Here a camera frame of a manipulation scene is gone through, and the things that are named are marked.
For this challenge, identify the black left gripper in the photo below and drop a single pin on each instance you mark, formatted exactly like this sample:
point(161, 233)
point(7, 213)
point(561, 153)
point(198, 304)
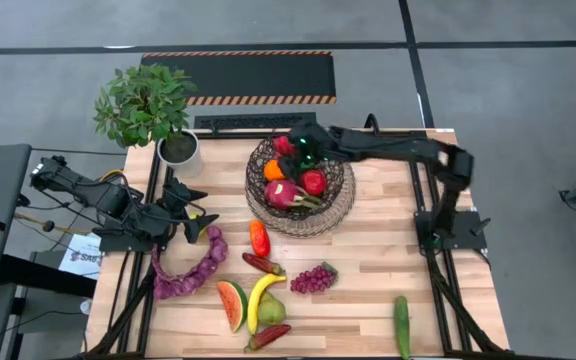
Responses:
point(178, 210)

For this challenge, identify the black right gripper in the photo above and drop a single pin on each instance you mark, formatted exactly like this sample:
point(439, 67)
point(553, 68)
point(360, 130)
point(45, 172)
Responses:
point(313, 140)

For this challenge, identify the red bell pepper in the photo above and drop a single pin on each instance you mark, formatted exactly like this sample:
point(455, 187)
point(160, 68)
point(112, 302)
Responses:
point(284, 145)

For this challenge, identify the orange fruit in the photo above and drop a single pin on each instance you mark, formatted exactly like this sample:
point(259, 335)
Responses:
point(272, 171)

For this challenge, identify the red pomegranate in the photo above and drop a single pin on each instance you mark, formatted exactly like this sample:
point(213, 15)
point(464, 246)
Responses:
point(314, 183)

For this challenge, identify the pink dragon fruit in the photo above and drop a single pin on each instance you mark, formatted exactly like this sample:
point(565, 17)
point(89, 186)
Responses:
point(283, 194)

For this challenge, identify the orange-red mango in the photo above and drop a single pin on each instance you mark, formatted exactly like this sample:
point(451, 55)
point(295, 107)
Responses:
point(259, 238)

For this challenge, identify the purple onion braid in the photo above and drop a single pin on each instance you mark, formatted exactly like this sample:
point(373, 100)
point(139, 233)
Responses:
point(188, 281)

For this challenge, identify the dark red chili pepper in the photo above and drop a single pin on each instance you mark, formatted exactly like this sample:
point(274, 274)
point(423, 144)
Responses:
point(262, 263)
point(268, 337)

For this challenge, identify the watermelon slice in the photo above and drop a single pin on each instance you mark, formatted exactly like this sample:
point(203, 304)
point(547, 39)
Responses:
point(232, 305)

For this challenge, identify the yellow banana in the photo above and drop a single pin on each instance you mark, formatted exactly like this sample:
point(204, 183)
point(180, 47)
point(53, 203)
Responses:
point(257, 300)

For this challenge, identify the purple grape bunch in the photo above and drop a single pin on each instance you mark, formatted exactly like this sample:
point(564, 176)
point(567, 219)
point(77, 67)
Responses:
point(313, 280)

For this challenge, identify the green pear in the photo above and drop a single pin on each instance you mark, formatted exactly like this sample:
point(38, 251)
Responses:
point(273, 312)

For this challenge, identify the green cucumber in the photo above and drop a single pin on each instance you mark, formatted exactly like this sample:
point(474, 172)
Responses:
point(401, 327)

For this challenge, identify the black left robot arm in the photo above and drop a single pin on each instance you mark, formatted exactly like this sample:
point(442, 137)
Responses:
point(108, 200)

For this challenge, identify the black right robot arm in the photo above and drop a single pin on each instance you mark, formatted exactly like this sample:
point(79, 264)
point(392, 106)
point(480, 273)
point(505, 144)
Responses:
point(393, 147)

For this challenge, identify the white plant pot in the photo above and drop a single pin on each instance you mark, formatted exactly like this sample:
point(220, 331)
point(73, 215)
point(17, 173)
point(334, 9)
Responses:
point(179, 150)

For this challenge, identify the round woven straw placemat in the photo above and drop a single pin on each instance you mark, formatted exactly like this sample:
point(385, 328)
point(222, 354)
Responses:
point(313, 227)

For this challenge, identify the black hazard-striped floor mat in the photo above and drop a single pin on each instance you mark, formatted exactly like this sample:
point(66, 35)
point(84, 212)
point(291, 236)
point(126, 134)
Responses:
point(238, 75)

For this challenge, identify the green leafy plant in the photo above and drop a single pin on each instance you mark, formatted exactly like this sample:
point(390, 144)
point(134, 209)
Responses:
point(143, 105)

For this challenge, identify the white printed paper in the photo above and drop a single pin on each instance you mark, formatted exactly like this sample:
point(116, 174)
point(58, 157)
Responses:
point(83, 257)

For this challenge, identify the small white cup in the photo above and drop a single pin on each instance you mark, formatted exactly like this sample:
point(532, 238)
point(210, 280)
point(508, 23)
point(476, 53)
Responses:
point(85, 306)

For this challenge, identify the black desk crossbar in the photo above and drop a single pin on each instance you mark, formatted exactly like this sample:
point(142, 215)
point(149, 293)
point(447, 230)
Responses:
point(43, 275)

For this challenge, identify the black metal table frame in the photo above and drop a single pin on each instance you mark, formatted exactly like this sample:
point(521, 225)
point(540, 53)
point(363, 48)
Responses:
point(218, 135)

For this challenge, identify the black clamp mount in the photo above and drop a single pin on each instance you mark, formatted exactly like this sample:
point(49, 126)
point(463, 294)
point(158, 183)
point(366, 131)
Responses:
point(372, 122)

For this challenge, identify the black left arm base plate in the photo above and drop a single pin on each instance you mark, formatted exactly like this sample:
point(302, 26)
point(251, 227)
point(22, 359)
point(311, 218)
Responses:
point(118, 245)

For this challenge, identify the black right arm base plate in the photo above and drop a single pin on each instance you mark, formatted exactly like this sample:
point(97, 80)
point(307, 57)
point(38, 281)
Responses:
point(468, 231)

